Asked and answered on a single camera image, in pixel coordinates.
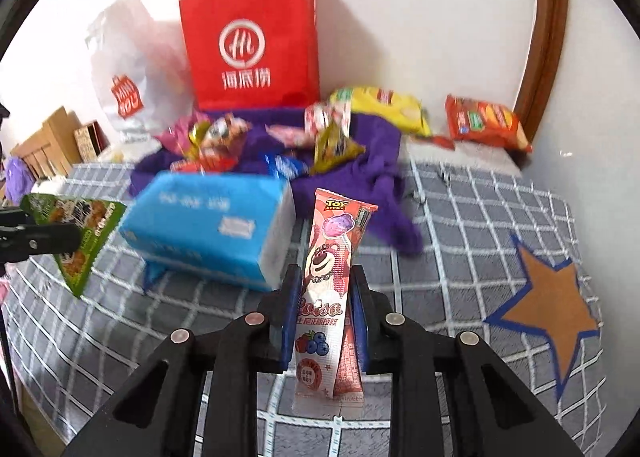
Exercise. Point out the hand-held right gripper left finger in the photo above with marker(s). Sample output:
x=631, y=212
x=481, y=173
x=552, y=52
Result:
x=287, y=317

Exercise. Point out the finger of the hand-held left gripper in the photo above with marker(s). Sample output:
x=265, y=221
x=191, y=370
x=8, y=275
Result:
x=40, y=243
x=15, y=217

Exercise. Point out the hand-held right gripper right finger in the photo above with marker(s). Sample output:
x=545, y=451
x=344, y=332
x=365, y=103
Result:
x=357, y=322

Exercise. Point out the green snack packet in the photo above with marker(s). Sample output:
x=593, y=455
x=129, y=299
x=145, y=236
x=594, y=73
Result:
x=95, y=214

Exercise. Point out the pink bear snack packet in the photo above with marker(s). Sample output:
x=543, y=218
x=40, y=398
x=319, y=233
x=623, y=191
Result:
x=325, y=257

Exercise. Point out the purple cloth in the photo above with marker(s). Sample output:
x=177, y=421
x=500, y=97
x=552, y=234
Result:
x=375, y=177

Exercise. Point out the blue snack packet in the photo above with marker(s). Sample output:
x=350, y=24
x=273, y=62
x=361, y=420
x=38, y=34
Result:
x=286, y=166

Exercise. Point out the dark yellow snack packet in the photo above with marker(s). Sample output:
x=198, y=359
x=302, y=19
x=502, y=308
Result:
x=335, y=149

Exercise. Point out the bright yellow snack packet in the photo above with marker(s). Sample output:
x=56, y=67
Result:
x=199, y=134

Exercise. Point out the white red snack packet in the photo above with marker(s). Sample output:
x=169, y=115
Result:
x=325, y=118

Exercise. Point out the purple plastic bag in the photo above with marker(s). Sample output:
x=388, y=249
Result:
x=17, y=177

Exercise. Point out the brown cardboard boxes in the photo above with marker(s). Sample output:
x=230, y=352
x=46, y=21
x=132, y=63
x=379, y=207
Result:
x=45, y=142

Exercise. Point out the patterned box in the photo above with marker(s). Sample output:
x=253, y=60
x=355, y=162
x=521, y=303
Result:
x=91, y=141

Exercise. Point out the blue tissue pack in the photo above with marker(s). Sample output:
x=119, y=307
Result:
x=210, y=227

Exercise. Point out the grey checkered blanket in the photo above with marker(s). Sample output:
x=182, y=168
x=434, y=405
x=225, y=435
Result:
x=450, y=247

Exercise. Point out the black thin pole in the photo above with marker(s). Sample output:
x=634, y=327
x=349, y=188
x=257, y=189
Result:
x=11, y=372

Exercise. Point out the white plastic shopping bag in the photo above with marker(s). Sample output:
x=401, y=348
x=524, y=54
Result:
x=135, y=67

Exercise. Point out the printed bed sheet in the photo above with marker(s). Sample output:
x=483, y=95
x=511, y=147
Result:
x=475, y=157

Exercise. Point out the yellow chips bag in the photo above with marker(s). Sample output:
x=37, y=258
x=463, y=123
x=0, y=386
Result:
x=385, y=107

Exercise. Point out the orange chips bag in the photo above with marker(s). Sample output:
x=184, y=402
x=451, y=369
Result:
x=485, y=122

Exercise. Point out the red paper bag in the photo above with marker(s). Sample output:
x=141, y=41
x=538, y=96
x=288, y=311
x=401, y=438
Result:
x=250, y=37

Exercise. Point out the brown wooden door frame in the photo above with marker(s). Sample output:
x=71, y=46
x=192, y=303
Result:
x=545, y=37

